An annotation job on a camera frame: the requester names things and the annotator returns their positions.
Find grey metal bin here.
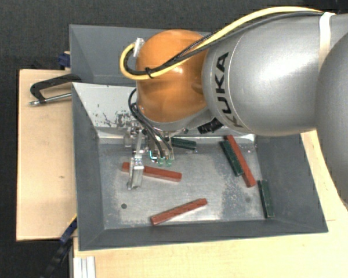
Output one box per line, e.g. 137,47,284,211
68,24,329,252

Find red-brown flat block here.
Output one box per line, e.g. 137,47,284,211
224,134,258,189
121,161,183,183
150,197,208,226

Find dark green flat block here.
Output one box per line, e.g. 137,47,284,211
219,140,245,178
256,179,276,219
170,137,198,151

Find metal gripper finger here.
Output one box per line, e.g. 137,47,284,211
126,165,136,191
132,154,146,189

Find black cylinder on white bracket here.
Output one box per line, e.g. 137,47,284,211
196,119,224,135

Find brown cardboard board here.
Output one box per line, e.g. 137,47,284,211
15,68,78,242

